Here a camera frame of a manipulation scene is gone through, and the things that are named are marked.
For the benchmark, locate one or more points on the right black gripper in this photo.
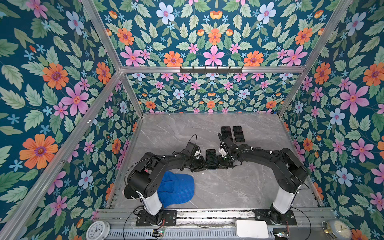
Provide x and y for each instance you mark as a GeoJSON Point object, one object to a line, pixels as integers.
{"type": "Point", "coordinates": [220, 165]}

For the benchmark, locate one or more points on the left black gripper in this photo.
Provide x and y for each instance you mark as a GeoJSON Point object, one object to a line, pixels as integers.
{"type": "Point", "coordinates": [202, 166]}

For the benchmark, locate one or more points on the blue-edged smartphone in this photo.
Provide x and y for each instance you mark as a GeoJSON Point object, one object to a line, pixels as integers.
{"type": "Point", "coordinates": [211, 159]}

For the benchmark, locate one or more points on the pink-edged smartphone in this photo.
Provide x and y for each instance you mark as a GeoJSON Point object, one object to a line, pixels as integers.
{"type": "Point", "coordinates": [238, 134]}

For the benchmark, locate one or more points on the silver-edged smartphone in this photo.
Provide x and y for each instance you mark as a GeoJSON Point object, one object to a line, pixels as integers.
{"type": "Point", "coordinates": [226, 133]}

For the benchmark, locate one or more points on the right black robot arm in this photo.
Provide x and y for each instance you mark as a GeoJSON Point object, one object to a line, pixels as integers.
{"type": "Point", "coordinates": [287, 168]}

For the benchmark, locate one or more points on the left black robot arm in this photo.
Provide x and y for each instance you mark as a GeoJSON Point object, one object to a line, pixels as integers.
{"type": "Point", "coordinates": [145, 178]}

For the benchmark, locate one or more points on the blue baseball cap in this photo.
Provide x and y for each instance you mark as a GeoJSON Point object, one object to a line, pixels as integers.
{"type": "Point", "coordinates": [176, 189]}

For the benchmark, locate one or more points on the white rectangular box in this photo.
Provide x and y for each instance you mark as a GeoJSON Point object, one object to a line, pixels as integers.
{"type": "Point", "coordinates": [252, 229]}

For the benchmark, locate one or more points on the black plush toy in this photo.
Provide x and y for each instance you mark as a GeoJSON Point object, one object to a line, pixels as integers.
{"type": "Point", "coordinates": [130, 193]}

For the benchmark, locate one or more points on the silver alarm clock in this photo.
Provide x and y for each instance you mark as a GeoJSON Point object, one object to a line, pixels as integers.
{"type": "Point", "coordinates": [337, 230]}

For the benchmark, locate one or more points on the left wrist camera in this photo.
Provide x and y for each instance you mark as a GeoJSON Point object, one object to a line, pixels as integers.
{"type": "Point", "coordinates": [193, 150]}

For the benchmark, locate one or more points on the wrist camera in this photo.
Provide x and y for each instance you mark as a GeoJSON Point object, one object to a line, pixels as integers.
{"type": "Point", "coordinates": [225, 148]}
{"type": "Point", "coordinates": [193, 150]}

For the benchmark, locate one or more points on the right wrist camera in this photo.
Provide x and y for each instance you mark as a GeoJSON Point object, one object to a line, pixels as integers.
{"type": "Point", "coordinates": [225, 148]}

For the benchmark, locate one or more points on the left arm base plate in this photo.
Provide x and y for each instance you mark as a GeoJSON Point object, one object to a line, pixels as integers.
{"type": "Point", "coordinates": [162, 218]}

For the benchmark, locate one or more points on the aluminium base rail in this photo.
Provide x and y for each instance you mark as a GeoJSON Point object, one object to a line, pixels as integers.
{"type": "Point", "coordinates": [214, 224]}

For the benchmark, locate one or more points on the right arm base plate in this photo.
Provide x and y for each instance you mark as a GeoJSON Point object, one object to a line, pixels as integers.
{"type": "Point", "coordinates": [288, 217]}

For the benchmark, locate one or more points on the black hook rail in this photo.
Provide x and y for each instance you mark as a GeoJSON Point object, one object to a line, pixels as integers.
{"type": "Point", "coordinates": [211, 70]}

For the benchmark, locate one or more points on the white wall clock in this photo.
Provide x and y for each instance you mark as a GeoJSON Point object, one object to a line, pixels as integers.
{"type": "Point", "coordinates": [98, 230]}

